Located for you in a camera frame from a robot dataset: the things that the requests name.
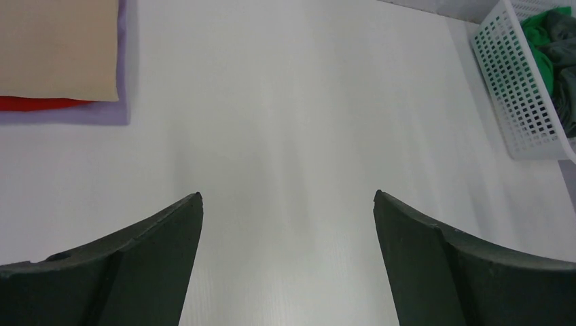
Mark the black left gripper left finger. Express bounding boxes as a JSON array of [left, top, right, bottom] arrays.
[[1, 192, 203, 325]]

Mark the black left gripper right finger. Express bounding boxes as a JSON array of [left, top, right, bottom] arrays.
[[374, 191, 575, 325]]

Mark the red folded t-shirt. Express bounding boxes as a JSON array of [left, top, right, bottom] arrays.
[[1, 96, 92, 112]]

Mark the lavender folded t-shirt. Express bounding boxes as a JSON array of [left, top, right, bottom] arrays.
[[1, 1, 130, 126]]

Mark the white plastic laundry basket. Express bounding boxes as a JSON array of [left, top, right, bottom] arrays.
[[471, 0, 575, 162]]

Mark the green crumpled t-shirt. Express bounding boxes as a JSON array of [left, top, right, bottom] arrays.
[[521, 7, 572, 94]]

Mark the beige folded t-shirt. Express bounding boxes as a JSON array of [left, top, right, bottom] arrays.
[[1, 1, 120, 101]]

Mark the dark grey t-shirt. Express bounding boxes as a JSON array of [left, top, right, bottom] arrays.
[[539, 10, 575, 138]]

